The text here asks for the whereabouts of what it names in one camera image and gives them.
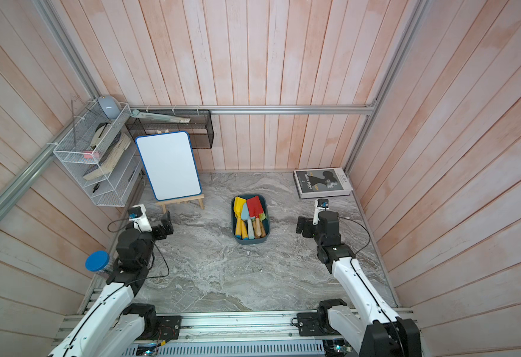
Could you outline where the red shovel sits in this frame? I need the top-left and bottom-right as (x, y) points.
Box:
(247, 196), (262, 239)

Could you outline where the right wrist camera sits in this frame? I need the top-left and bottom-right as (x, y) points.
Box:
(313, 199), (329, 226)

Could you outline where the black wire basket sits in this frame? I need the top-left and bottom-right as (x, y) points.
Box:
(126, 109), (215, 149)

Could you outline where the white wire mesh shelf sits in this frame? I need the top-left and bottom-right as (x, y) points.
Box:
(54, 100), (141, 208)

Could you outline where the yellow shovel with wooden handle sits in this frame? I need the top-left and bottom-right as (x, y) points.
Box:
(260, 221), (266, 238)

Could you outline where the blue framed whiteboard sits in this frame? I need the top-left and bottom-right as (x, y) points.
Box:
(135, 131), (202, 201)

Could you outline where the wooden easel stand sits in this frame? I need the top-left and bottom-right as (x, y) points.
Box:
(156, 193), (205, 214)

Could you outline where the blue lid pen jar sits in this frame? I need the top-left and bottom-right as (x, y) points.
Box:
(85, 251), (113, 280)

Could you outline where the teal plastic storage box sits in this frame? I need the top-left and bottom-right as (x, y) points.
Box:
(231, 193), (270, 245)

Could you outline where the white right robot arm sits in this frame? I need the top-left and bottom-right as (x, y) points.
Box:
(296, 210), (422, 356)

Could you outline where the black and white book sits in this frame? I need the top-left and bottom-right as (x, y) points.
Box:
(293, 167), (353, 199)

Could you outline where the grey blue trowel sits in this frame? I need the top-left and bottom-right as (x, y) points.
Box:
(241, 202), (255, 239)

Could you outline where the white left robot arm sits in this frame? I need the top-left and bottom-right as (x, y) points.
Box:
(49, 205), (180, 356)

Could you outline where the yellow plastic scoop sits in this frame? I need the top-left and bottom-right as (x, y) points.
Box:
(233, 196), (249, 239)

